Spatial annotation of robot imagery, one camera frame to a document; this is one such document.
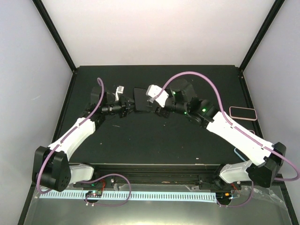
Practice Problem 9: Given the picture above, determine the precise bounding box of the black phone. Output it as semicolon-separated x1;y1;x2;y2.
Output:
134;88;150;113

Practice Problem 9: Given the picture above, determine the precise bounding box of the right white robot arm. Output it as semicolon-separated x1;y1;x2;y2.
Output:
146;79;286;189

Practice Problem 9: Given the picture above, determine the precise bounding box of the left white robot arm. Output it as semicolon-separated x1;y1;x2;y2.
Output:
32;86;135;192

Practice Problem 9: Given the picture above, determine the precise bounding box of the far pink cased phone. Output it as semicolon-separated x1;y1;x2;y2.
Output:
229;106;257;121

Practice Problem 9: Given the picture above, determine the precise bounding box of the blue cased phone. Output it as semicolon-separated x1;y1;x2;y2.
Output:
233;148;247;162

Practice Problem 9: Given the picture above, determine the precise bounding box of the left small circuit board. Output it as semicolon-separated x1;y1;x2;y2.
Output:
85;190;103;198

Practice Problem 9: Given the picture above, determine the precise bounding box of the small circuit board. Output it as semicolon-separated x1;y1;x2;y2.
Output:
85;190;103;198
216;192;237;200

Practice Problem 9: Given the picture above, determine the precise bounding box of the right small circuit board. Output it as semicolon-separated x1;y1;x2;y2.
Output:
216;192;237;200

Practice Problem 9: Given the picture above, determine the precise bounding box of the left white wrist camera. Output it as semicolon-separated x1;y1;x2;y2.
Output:
115;86;124;101

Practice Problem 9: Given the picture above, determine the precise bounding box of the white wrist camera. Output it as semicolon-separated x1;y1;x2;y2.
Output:
146;84;169;108
115;86;124;101

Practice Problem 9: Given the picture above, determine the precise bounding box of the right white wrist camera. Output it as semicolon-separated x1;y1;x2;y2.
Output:
146;84;169;108

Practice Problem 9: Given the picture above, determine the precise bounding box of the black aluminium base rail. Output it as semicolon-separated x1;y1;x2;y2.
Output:
87;164;251;191

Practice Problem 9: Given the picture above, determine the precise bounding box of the white slotted cable duct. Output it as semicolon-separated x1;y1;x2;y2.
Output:
39;190;217;203

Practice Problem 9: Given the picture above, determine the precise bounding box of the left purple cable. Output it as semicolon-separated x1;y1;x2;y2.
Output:
37;77;105;195

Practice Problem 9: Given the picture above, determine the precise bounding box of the purple cable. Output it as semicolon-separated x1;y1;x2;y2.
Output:
37;77;105;195
159;71;300;182

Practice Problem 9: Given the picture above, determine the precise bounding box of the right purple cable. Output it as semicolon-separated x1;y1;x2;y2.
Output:
159;71;300;182

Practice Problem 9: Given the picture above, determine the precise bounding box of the left black frame post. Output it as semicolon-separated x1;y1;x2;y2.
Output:
32;0;77;74

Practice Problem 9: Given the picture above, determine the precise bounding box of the black frame post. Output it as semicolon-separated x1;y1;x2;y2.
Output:
239;0;285;74
32;0;77;74

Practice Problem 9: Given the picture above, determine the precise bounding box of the right black frame post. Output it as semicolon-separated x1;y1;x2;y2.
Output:
239;0;285;74

